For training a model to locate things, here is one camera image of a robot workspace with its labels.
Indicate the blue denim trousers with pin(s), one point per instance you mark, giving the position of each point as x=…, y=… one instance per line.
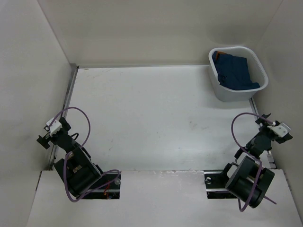
x=233, y=72

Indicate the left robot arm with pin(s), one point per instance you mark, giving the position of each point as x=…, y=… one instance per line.
x=81, y=173

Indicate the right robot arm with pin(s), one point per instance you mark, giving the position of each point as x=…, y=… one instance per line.
x=251, y=180

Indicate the white plastic basket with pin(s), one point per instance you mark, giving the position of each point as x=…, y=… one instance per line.
x=256, y=70

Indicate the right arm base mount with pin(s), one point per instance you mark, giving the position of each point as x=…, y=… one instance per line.
x=215, y=182

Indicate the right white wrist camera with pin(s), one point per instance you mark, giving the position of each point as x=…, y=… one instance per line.
x=280, y=129

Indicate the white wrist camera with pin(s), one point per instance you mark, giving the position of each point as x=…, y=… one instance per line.
x=280, y=129
x=53, y=126

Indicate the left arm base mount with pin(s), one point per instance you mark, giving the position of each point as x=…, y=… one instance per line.
x=108, y=188

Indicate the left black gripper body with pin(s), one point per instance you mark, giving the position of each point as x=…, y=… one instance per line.
x=44, y=140

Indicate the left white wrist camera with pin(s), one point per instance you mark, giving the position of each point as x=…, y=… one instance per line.
x=53, y=126

